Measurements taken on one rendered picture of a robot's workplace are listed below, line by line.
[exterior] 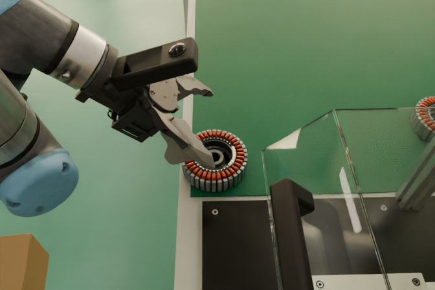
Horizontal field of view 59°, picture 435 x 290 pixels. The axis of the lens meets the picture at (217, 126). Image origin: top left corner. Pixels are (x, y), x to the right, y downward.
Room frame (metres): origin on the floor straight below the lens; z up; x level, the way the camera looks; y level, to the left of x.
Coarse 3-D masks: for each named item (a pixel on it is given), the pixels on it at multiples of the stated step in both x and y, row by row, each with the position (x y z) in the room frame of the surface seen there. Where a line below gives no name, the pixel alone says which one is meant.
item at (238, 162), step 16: (208, 144) 0.42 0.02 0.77; (224, 144) 0.41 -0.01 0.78; (240, 144) 0.40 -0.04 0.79; (192, 160) 0.37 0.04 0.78; (224, 160) 0.39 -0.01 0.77; (240, 160) 0.37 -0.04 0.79; (192, 176) 0.34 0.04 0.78; (208, 176) 0.34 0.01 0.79; (224, 176) 0.34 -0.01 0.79; (240, 176) 0.35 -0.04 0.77
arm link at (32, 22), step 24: (0, 0) 0.36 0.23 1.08; (24, 0) 0.38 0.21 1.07; (0, 24) 0.35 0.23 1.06; (24, 24) 0.36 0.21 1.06; (48, 24) 0.37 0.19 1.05; (72, 24) 0.39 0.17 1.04; (0, 48) 0.34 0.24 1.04; (24, 48) 0.34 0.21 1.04; (48, 48) 0.35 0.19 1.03; (24, 72) 0.34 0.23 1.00; (48, 72) 0.35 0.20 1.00
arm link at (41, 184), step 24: (0, 72) 0.24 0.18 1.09; (0, 96) 0.22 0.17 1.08; (0, 120) 0.21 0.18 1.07; (24, 120) 0.23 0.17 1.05; (0, 144) 0.20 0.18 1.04; (24, 144) 0.21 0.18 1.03; (48, 144) 0.24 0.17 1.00; (0, 168) 0.20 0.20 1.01; (24, 168) 0.20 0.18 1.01; (48, 168) 0.21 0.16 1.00; (72, 168) 0.22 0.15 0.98; (0, 192) 0.19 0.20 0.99; (24, 192) 0.19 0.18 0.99; (48, 192) 0.20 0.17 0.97; (24, 216) 0.18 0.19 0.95
